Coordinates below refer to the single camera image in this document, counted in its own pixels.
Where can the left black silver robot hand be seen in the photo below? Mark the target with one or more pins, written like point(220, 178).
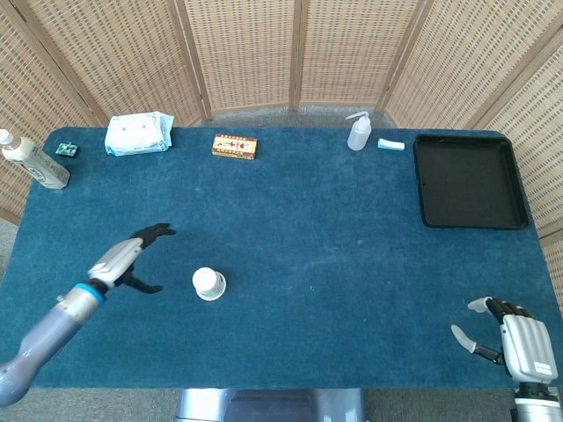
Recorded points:
point(116, 261)

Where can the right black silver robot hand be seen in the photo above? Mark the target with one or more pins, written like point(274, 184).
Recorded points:
point(525, 347)

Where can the white printed paper cup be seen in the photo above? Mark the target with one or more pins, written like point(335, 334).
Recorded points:
point(206, 281)

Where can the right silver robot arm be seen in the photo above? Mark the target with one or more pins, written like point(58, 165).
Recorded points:
point(534, 404)

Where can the light blue eraser block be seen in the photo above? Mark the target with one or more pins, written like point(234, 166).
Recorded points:
point(390, 144)

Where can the small green circuit board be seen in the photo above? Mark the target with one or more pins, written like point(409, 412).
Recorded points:
point(66, 149)

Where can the cream pump lotion bottle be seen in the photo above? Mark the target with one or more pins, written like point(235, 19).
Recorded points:
point(37, 165)

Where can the white blue tissue pack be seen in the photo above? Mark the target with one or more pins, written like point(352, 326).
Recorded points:
point(136, 134)

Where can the yellow red cardboard box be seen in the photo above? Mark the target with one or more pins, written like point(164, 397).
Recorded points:
point(234, 146)

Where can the black plastic tray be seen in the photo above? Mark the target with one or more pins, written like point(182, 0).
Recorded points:
point(470, 182)

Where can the silver blue robot torso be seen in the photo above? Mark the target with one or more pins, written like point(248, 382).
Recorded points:
point(270, 406)

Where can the blue carpet table cover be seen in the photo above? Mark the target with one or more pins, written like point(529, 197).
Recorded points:
point(330, 264)

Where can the woven bamboo folding screen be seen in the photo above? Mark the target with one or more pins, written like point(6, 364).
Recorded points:
point(246, 53)

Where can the translucent plastic wash bottle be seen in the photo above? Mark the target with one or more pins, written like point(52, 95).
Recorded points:
point(358, 137)

